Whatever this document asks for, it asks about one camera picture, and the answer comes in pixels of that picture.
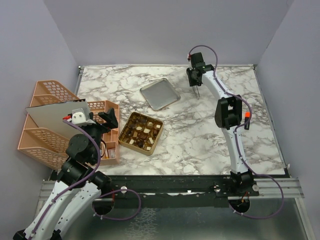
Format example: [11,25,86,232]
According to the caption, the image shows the silver tin lid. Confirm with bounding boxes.
[140,78,181,111]

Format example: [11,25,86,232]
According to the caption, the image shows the peach desk organizer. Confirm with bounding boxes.
[88,100,120,166]

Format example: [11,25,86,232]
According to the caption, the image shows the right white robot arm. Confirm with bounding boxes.
[186,63,252,196]

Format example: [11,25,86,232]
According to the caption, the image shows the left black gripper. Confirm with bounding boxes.
[80,107,118,162]

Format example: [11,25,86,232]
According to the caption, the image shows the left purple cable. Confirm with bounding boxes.
[23,119,141,240]

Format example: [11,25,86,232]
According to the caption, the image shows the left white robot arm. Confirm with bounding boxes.
[13,108,118,240]

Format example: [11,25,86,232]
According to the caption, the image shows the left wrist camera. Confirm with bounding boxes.
[62,108,96,127]

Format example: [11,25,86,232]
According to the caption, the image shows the black metal tongs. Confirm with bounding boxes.
[194,86,200,100]

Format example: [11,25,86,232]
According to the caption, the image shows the white board sheet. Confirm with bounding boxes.
[26,99,89,139]

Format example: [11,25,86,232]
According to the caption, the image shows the peach mesh file rack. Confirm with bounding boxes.
[17,80,92,170]

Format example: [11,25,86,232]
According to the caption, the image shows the black mounting rail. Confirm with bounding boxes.
[42,174,306,208]

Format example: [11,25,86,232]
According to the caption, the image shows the gold chocolate box tray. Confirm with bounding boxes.
[118,112,164,156]

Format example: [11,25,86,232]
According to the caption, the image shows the orange black marker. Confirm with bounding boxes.
[244,111,251,130]

